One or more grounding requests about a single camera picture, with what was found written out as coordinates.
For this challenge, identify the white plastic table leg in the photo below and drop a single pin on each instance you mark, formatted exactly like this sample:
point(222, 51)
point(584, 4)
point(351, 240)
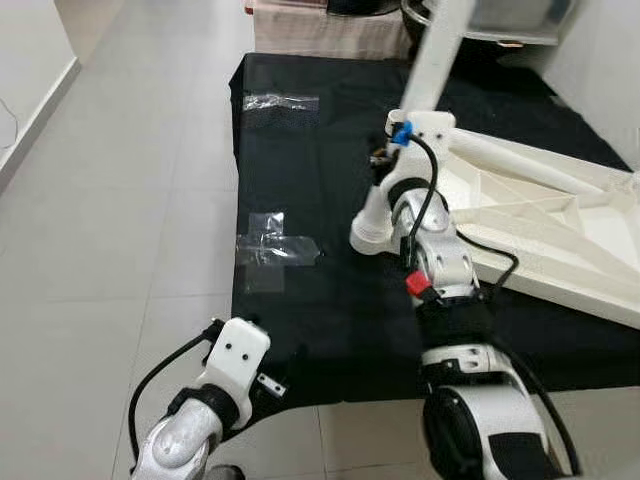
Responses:
point(510, 160)
point(435, 60)

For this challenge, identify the white plastic children table top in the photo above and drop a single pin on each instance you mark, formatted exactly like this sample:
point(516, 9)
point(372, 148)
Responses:
point(560, 250)

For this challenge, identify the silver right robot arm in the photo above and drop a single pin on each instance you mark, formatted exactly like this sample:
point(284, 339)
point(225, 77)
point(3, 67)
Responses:
point(445, 260)

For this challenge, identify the black tablecloth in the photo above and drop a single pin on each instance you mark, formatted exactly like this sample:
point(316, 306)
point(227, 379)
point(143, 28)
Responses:
point(320, 330)

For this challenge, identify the grey black robot left foot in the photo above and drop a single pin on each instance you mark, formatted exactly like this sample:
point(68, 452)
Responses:
point(225, 473)

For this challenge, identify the cross-shaped clear tape patch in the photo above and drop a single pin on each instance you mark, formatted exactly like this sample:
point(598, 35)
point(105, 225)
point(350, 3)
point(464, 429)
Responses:
point(275, 250)

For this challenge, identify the clear tape strip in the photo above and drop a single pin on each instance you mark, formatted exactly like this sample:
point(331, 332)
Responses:
point(280, 102)

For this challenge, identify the beige cloth covered bench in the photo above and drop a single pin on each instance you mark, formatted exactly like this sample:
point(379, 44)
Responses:
point(320, 35)

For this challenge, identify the black bag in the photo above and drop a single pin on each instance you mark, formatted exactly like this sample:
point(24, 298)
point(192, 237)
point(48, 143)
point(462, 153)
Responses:
point(360, 6)

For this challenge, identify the clear plastic storage box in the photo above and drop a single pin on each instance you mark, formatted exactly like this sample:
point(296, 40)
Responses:
point(520, 20)

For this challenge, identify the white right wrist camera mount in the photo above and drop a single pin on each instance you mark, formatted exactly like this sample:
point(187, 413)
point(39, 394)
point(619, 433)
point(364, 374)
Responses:
point(430, 130)

